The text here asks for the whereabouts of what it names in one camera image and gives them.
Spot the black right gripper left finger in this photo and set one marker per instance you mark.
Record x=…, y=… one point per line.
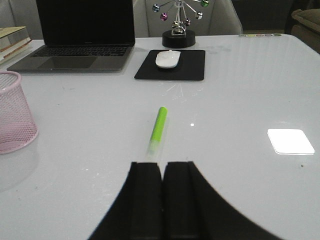
x=136, y=213

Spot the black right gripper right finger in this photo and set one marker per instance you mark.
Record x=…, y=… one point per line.
x=193, y=209

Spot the green highlighter pen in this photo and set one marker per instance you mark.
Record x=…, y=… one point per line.
x=156, y=135

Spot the pink mesh pen holder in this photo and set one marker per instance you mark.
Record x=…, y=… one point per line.
x=17, y=124

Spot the black mouse pad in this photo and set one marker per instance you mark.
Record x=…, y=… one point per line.
x=191, y=67

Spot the white computer mouse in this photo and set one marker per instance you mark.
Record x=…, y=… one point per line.
x=167, y=59

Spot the ferris wheel desk ornament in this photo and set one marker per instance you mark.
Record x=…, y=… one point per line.
x=179, y=36

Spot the grey laptop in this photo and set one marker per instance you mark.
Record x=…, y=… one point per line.
x=82, y=35

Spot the bottom book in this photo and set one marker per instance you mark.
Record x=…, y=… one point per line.
x=12, y=54

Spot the middle book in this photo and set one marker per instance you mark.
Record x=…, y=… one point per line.
x=15, y=46

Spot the olive cushion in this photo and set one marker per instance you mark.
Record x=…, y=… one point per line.
x=307, y=28

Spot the top yellow book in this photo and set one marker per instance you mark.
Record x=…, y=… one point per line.
x=12, y=35

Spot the grey left armchair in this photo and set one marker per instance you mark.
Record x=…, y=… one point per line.
x=16, y=13

